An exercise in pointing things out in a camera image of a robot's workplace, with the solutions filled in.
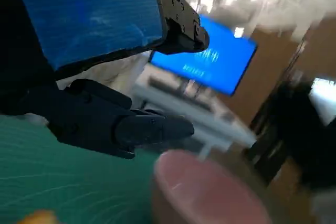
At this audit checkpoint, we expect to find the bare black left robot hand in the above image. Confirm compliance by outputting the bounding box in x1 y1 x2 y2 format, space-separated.
0 0 210 160

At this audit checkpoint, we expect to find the long toasted bread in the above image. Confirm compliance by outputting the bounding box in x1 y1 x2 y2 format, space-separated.
22 209 59 224

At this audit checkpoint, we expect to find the blue display screen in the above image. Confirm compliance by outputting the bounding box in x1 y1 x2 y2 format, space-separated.
148 14 258 97

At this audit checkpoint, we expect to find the pink bowl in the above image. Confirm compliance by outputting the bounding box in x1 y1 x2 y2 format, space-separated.
151 150 274 224

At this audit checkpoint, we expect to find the green cutting mat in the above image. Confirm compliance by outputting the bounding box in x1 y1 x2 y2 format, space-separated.
0 115 169 224

